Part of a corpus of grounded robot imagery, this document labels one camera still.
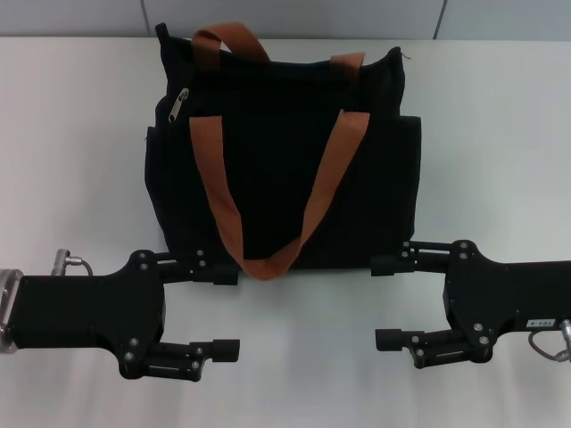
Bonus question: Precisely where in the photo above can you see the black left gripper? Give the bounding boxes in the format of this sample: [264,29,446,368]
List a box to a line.
[17,247,242,383]

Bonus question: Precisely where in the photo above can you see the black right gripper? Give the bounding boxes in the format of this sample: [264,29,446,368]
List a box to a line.
[369,240,571,369]

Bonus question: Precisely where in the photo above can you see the black fabric bag orange handles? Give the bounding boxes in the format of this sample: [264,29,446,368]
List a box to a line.
[143,22,424,282]

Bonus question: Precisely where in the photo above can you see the silver metal zipper pull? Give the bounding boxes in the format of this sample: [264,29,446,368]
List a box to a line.
[167,87,190,124]

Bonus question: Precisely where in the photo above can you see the right gripper cable with connectors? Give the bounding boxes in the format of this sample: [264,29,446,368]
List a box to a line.
[526,317,571,363]

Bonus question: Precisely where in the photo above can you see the left gripper cable with connector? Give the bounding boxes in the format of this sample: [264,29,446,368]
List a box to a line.
[52,250,94,275]

